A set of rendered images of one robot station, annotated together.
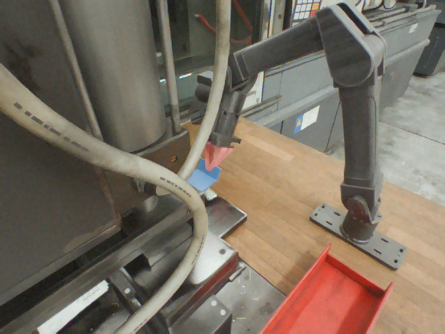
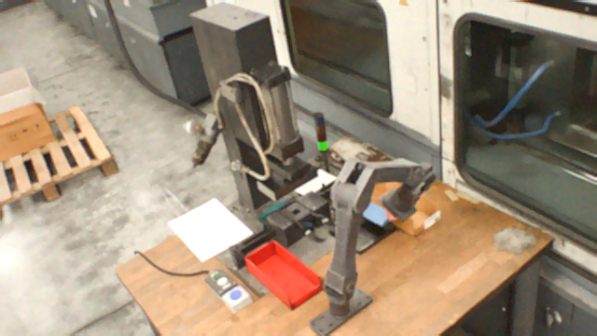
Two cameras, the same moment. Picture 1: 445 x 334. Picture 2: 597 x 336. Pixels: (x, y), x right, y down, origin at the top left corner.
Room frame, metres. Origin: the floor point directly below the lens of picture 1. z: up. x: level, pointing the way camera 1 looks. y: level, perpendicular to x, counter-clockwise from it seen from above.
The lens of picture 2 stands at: (0.64, -1.43, 2.19)
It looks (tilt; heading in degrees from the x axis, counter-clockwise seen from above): 34 degrees down; 105
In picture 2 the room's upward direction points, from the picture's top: 11 degrees counter-clockwise
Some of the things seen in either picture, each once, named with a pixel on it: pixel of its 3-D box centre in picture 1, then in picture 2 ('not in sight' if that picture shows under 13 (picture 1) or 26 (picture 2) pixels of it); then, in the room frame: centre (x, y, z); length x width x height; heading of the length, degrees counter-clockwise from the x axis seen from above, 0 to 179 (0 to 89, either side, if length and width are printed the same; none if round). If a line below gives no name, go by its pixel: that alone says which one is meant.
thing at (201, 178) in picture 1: (189, 182); (375, 210); (0.48, 0.08, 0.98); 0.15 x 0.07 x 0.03; 139
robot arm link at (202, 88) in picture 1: (218, 83); (415, 175); (0.62, 0.01, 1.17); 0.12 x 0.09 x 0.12; 52
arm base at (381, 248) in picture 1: (359, 222); (340, 303); (0.39, -0.30, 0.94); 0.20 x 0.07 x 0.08; 46
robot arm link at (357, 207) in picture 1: (364, 200); (338, 286); (0.39, -0.29, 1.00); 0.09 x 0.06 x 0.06; 142
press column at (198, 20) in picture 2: not in sight; (240, 113); (0.03, 0.28, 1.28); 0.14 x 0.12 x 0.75; 46
